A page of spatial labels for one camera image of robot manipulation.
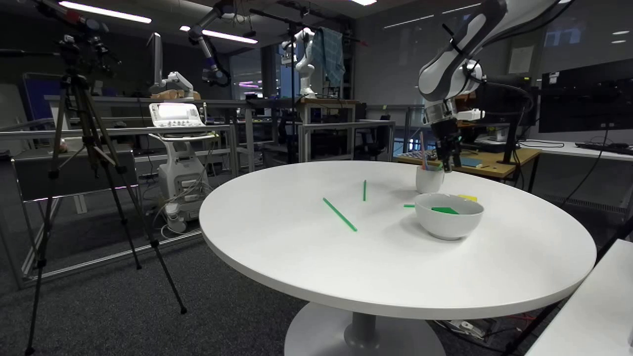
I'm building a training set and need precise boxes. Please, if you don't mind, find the black camera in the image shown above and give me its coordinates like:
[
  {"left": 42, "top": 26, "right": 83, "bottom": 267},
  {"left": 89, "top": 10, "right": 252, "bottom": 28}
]
[{"left": 36, "top": 0, "right": 113, "bottom": 71}]

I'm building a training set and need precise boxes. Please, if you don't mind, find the wooden desk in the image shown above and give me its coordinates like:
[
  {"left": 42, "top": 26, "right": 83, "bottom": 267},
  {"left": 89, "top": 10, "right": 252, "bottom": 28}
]
[{"left": 398, "top": 144, "right": 542, "bottom": 184}]

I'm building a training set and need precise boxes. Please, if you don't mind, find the white round table pedestal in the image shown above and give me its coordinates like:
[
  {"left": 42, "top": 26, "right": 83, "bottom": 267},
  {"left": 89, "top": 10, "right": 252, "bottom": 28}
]
[{"left": 283, "top": 301, "right": 449, "bottom": 356}]

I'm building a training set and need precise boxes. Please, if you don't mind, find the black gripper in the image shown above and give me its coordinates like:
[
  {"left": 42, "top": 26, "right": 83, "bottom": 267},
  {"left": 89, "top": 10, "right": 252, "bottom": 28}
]
[{"left": 432, "top": 117, "right": 467, "bottom": 174}]

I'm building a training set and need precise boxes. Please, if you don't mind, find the white cup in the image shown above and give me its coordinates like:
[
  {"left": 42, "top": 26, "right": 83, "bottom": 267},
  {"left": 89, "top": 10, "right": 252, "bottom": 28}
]
[{"left": 414, "top": 164, "right": 447, "bottom": 196}]

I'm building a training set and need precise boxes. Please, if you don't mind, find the black keyboard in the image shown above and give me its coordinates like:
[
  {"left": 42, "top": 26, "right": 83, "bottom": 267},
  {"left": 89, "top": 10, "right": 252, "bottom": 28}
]
[{"left": 574, "top": 141, "right": 633, "bottom": 154}]

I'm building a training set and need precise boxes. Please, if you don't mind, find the long ceiling light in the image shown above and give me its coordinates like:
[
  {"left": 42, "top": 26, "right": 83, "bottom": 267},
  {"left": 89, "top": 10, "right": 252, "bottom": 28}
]
[
  {"left": 58, "top": 0, "right": 155, "bottom": 28},
  {"left": 178, "top": 24, "right": 261, "bottom": 48}
]

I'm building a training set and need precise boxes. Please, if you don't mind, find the long green straw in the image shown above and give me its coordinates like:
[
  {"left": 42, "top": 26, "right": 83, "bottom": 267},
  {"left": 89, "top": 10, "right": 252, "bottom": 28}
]
[{"left": 321, "top": 196, "right": 360, "bottom": 233}]

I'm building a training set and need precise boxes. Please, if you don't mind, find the metal frame workbench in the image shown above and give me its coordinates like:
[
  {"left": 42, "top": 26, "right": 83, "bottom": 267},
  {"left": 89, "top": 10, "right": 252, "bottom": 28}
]
[{"left": 295, "top": 97, "right": 398, "bottom": 164}]

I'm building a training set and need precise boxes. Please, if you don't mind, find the black flat panel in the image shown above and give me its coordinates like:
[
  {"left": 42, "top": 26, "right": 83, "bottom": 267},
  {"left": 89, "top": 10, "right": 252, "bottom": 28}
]
[{"left": 10, "top": 148, "right": 139, "bottom": 204}]

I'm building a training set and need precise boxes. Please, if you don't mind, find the black computer monitor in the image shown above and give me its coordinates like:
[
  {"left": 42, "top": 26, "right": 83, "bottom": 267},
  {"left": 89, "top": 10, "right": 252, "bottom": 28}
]
[{"left": 536, "top": 57, "right": 633, "bottom": 135}]

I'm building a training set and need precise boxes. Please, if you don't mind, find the white medical equipment cart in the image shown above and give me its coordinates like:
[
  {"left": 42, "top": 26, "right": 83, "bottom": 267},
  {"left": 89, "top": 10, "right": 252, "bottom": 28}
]
[{"left": 145, "top": 99, "right": 222, "bottom": 237}]

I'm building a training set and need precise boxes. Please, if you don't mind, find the white rectangular table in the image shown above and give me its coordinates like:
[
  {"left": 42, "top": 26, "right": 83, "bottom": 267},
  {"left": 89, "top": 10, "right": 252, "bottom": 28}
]
[{"left": 523, "top": 237, "right": 633, "bottom": 356}]

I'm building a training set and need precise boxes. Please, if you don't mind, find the black camera tripod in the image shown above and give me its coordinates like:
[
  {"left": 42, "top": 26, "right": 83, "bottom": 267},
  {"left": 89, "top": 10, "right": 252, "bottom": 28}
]
[{"left": 22, "top": 65, "right": 190, "bottom": 356}]

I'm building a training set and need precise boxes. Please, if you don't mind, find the white bowl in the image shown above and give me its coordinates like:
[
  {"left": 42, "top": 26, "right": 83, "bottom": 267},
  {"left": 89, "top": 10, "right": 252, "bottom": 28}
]
[{"left": 412, "top": 192, "right": 487, "bottom": 241}]

